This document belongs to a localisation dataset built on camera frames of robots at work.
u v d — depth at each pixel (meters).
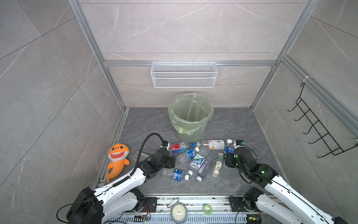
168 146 0.76
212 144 0.90
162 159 0.63
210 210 0.72
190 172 0.82
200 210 0.73
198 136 0.81
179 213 0.68
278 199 0.50
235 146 0.70
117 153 0.84
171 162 0.73
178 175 0.78
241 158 0.58
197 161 0.83
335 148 0.59
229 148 0.76
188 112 1.01
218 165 0.82
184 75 1.01
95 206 0.39
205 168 0.84
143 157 0.64
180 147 0.90
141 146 0.60
